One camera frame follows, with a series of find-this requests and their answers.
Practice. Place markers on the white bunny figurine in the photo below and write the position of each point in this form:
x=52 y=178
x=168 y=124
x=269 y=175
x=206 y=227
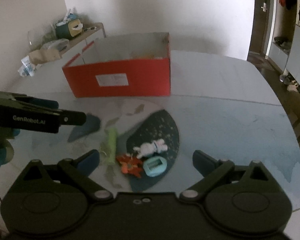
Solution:
x=147 y=149

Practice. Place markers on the green yellow tissue holder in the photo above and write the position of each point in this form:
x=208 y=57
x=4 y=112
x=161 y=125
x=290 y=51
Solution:
x=69 y=27

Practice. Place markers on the white drawer cabinet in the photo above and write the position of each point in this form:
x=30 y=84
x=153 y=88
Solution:
x=86 y=38

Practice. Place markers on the green cylindrical tube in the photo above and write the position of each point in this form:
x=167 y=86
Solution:
x=111 y=145

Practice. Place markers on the brown paper bag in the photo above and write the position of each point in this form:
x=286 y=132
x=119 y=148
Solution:
x=43 y=56

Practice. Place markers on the white blue tube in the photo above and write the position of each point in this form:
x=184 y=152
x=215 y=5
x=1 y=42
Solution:
x=27 y=68

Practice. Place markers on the white sunglasses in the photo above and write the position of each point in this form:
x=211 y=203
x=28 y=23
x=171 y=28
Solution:
x=89 y=28

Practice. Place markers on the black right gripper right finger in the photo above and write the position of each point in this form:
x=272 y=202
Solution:
x=211 y=168

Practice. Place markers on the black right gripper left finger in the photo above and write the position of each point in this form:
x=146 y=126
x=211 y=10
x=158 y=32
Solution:
x=86 y=163

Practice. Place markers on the red cardboard storage box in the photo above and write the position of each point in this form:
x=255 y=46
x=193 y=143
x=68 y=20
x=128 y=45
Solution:
x=124 y=65

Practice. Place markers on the teal gloved left hand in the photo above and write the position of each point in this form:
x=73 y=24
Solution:
x=6 y=150

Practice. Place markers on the red orange fish toy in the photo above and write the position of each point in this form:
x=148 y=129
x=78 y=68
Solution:
x=130 y=164

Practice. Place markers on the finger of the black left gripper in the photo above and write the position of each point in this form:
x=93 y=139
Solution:
x=34 y=101
x=73 y=118

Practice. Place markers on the clear plastic bag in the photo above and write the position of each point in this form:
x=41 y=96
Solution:
x=59 y=44

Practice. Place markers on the light blue wall cabinet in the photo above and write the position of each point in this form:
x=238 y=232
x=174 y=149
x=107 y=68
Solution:
x=285 y=47

